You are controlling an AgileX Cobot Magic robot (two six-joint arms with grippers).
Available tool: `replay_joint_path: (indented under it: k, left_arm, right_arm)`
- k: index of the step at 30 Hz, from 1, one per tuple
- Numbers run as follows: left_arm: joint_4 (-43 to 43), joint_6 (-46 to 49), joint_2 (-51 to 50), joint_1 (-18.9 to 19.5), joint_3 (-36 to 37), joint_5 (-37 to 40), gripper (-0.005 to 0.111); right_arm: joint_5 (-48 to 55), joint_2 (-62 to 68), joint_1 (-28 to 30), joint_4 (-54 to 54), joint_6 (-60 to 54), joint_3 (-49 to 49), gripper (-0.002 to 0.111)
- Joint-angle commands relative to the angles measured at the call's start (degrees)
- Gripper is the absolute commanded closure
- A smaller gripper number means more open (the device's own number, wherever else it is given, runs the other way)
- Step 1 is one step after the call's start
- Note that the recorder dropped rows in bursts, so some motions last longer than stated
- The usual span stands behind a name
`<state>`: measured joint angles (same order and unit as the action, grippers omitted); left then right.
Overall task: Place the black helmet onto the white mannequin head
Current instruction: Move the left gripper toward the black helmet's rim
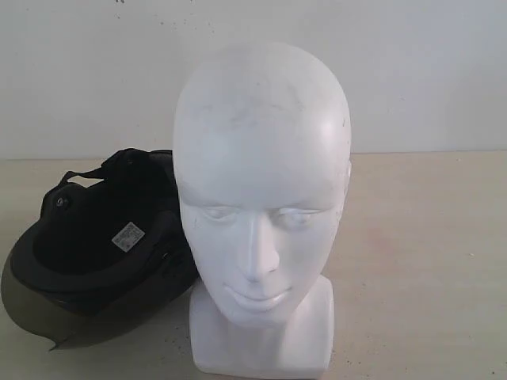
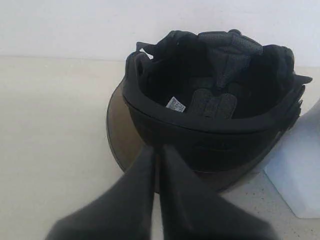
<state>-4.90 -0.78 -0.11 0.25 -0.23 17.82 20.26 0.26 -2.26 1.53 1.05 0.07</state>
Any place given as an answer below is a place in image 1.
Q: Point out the black helmet with tinted visor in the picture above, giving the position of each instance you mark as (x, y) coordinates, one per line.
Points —
(106, 253)

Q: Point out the white mannequin head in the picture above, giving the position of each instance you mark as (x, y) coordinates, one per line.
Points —
(262, 141)

